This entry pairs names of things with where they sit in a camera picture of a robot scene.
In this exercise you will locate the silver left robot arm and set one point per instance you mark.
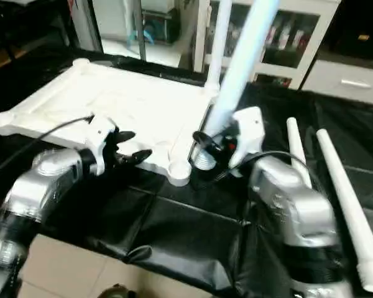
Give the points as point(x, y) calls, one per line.
point(43, 180)

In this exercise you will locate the white plastic table leg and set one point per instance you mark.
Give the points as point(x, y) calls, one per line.
point(236, 81)
point(348, 198)
point(219, 43)
point(296, 146)

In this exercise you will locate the white plastic table top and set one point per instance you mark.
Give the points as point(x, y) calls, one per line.
point(130, 105)

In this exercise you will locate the black table mat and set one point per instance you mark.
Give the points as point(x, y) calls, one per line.
point(193, 230)

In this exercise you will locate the white drawer unit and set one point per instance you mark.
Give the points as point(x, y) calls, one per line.
point(348, 81)

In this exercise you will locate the white glass door cabinet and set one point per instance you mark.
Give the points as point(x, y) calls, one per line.
point(286, 37)

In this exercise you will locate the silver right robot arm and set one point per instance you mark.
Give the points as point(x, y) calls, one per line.
point(292, 205)

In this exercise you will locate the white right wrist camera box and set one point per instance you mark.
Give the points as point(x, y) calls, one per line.
point(248, 130)

